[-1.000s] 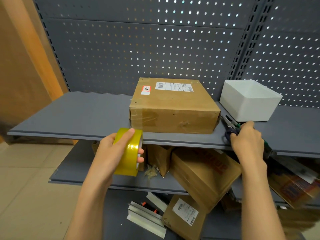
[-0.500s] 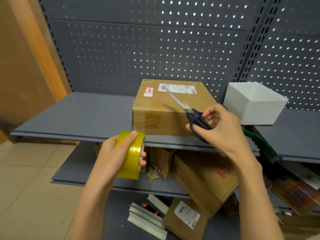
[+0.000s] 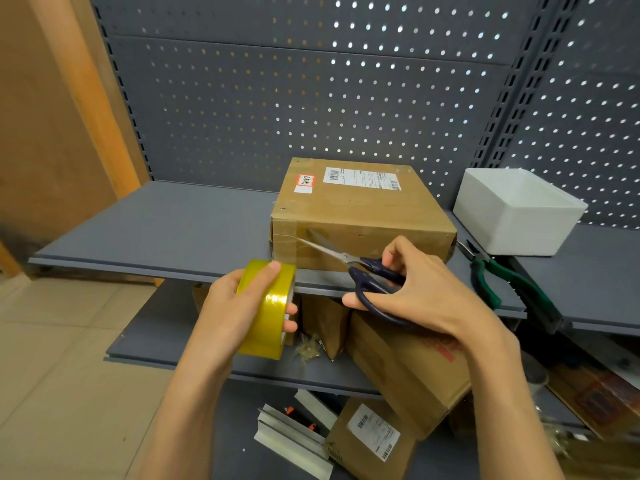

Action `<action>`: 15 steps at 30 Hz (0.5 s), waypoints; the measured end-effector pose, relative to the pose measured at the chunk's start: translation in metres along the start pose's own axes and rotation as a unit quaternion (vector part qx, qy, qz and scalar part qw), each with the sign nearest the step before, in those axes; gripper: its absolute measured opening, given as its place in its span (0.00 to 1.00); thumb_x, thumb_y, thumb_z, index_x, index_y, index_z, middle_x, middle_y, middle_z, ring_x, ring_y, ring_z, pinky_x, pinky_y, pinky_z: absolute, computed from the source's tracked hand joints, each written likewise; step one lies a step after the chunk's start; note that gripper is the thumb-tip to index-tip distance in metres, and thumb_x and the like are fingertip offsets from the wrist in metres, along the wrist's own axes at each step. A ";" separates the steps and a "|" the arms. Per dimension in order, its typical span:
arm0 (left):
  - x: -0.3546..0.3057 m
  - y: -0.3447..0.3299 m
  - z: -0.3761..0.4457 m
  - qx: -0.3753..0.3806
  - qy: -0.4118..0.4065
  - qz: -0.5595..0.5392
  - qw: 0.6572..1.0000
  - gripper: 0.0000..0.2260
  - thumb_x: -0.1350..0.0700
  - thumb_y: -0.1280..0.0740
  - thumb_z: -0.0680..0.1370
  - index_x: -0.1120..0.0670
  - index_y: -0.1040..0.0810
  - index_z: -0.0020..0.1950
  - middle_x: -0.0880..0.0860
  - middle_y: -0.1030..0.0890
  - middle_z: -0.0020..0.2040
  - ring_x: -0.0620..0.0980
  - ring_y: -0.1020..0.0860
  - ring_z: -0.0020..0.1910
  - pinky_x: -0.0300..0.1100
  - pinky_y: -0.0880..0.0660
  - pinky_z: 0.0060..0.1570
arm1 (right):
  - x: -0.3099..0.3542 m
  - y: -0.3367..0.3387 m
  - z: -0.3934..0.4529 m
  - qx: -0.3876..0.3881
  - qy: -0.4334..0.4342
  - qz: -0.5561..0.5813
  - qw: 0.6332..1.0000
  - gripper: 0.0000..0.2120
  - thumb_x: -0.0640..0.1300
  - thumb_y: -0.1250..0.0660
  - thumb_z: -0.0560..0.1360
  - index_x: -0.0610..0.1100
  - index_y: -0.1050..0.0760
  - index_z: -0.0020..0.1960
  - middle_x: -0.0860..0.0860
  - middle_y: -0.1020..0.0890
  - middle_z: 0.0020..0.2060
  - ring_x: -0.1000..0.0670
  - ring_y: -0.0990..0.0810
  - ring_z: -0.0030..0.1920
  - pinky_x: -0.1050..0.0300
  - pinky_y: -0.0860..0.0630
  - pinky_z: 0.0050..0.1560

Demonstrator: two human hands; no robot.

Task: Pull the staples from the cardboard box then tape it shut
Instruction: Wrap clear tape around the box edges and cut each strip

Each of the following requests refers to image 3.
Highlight brown wooden panel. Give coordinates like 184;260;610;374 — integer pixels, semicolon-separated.
0;0;151;278

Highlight white plastic bin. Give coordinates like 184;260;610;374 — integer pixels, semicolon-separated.
452;167;589;257

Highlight yellow tape roll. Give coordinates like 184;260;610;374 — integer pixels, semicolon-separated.
235;233;301;361

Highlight crumpled clear plastic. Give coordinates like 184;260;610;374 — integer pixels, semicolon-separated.
539;414;576;455

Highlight white tape roll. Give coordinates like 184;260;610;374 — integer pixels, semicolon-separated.
519;350;550;395

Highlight cardboard box red lettering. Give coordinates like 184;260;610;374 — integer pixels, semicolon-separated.
345;310;473;441

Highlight person's right hand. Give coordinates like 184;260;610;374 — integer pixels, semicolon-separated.
341;235;521;357

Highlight grey slotted upright post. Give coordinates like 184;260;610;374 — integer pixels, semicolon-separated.
472;0;583;169
87;0;155;181

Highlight grey perforated back panel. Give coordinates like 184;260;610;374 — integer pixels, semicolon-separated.
499;0;640;231
89;0;546;208

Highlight person's left hand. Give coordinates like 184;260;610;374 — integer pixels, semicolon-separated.
182;261;299;385

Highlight cardboard box barcode label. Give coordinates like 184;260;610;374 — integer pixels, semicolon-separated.
325;398;419;480

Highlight black scissors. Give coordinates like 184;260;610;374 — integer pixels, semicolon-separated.
296;229;416;329

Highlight green handled needle-nose pliers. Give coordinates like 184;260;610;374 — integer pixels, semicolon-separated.
455;239;566;331

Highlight cardboard box red blue print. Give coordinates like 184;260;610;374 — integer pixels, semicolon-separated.
547;362;640;441

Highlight white flat strips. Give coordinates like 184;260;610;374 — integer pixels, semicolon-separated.
253;389;340;480

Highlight brown cardboard box white labels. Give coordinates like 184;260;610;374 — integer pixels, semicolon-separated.
269;157;459;272

